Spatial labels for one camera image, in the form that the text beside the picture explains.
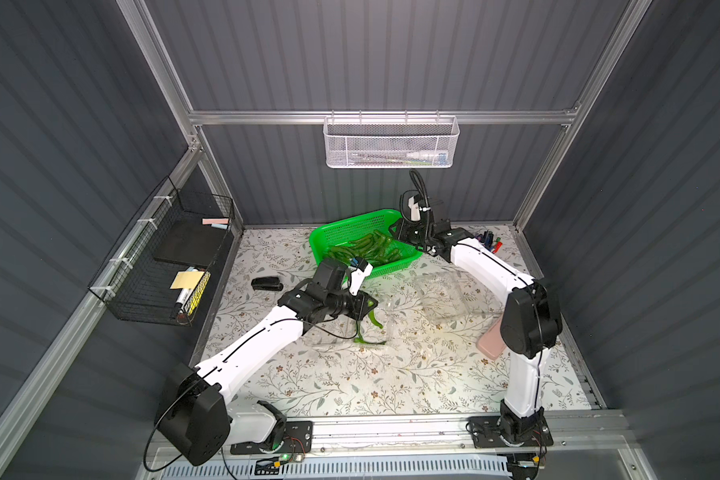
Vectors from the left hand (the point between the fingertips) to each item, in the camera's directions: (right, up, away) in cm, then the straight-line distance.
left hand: (374, 303), depth 77 cm
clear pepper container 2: (-1, -11, +15) cm, 18 cm away
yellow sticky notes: (-45, +7, -6) cm, 46 cm away
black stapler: (-37, +3, +26) cm, 45 cm away
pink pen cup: (+38, +18, +21) cm, 47 cm away
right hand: (+7, +21, +13) cm, 26 cm away
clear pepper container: (+24, -1, +25) cm, 34 cm away
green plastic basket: (-2, +20, +39) cm, 44 cm away
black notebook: (-49, +17, +4) cm, 52 cm away
